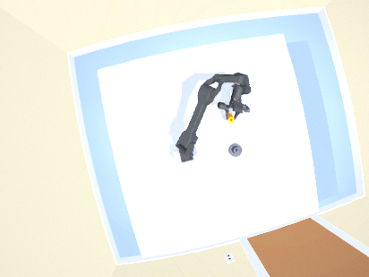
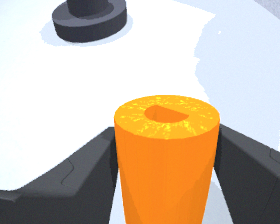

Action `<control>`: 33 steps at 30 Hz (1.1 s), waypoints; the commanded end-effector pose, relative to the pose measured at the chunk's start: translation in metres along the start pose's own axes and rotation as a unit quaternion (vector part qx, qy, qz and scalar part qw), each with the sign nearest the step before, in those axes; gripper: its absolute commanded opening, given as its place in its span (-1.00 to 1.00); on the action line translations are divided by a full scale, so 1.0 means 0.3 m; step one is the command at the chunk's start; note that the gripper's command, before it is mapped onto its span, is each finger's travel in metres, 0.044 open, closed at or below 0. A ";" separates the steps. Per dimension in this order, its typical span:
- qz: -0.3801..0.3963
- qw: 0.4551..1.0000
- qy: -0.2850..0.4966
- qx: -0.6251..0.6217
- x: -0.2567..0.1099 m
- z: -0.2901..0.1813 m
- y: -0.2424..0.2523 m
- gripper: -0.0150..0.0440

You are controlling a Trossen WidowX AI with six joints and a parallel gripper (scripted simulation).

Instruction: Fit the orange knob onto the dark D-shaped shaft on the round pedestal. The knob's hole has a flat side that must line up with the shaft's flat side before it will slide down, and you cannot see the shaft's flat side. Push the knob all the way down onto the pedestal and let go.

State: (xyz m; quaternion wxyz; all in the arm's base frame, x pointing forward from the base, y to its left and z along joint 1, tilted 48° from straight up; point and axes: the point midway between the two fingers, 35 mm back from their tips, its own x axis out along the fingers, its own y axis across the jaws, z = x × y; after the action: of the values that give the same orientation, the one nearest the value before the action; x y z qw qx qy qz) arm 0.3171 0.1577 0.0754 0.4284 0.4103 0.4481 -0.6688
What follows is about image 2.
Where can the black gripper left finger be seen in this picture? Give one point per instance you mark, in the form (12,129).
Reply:
(79,190)

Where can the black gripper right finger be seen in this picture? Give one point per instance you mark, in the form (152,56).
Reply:
(249,175)

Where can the orange knob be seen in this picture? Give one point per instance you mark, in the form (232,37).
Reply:
(165,150)

